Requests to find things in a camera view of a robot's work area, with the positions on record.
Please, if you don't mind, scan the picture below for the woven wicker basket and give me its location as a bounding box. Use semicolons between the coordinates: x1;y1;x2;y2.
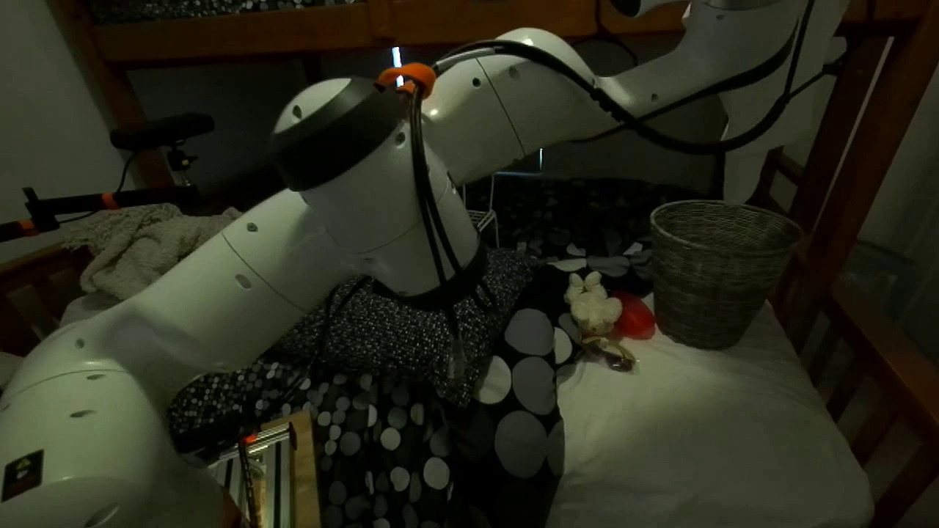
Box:
647;198;804;351

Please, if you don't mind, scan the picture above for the cream stuffed toy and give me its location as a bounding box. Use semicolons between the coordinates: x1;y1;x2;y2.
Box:
565;268;640;371

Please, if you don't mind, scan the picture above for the beige fuzzy blanket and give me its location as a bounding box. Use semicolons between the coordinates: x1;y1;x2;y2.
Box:
63;202;245;302

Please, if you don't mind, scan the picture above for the wooden bunk bed frame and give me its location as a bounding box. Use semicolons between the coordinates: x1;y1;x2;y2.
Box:
47;0;939;528

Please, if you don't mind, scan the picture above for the white mattress sheet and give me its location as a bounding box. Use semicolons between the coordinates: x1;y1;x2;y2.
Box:
546;290;877;528

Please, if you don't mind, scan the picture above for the black large-dot polka blanket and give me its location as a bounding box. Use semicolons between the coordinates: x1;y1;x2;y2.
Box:
290;179;688;528

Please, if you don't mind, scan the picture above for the black white-speckled blanket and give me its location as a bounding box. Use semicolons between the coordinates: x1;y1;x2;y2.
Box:
170;242;541;450

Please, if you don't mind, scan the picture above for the orange ring clamp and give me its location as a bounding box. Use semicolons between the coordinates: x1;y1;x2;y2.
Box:
376;59;437;100

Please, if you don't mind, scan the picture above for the stack of books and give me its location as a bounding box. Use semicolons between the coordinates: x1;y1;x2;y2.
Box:
210;408;323;528

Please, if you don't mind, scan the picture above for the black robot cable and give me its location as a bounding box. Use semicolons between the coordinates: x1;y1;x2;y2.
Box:
409;0;846;317

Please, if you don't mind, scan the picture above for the red round object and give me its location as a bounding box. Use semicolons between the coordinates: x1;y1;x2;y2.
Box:
616;292;659;342

